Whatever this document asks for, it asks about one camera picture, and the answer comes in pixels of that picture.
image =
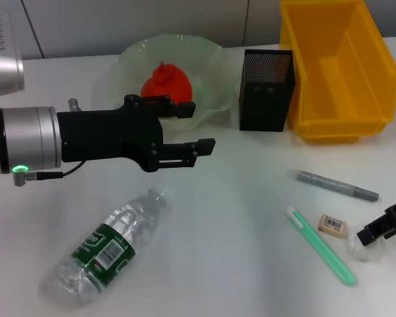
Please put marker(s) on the grey glitter marker pen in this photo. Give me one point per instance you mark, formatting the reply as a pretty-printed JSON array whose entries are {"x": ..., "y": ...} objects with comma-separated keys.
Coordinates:
[{"x": 333, "y": 185}]

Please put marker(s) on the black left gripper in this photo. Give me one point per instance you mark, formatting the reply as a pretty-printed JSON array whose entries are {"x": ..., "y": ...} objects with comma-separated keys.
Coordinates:
[{"x": 109, "y": 135}]

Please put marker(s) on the orange fruit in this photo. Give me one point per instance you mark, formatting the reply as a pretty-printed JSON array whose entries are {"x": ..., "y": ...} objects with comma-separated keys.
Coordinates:
[{"x": 171, "y": 82}]

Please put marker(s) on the white paper ball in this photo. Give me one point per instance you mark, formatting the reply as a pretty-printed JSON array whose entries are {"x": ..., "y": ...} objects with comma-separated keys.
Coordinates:
[{"x": 363, "y": 255}]

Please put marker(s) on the pale green glass fruit plate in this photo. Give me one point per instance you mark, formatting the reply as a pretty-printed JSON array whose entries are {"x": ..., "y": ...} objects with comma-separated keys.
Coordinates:
[{"x": 211, "y": 66}]

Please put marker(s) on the black mesh pen holder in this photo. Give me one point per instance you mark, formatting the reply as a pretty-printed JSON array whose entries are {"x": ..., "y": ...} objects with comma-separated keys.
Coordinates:
[{"x": 264, "y": 105}]

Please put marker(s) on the mint green pen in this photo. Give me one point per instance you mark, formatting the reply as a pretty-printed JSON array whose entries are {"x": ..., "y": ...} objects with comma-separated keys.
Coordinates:
[{"x": 323, "y": 247}]

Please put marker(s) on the yellow plastic storage bin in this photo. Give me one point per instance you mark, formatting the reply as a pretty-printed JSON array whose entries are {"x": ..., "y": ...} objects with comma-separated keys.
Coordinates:
[{"x": 343, "y": 86}]

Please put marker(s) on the silver metal wrist knob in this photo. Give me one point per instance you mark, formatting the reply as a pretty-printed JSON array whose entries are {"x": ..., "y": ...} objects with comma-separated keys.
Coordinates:
[{"x": 73, "y": 105}]

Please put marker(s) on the beige eraser with barcode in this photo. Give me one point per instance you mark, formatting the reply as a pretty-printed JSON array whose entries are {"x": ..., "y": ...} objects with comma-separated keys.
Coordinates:
[{"x": 331, "y": 225}]

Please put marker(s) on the clear green-label water bottle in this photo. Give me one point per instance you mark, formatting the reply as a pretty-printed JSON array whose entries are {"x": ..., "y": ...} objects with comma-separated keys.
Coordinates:
[{"x": 105, "y": 244}]

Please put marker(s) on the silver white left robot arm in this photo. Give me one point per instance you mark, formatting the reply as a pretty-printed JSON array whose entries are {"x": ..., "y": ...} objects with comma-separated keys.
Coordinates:
[{"x": 26, "y": 138}]

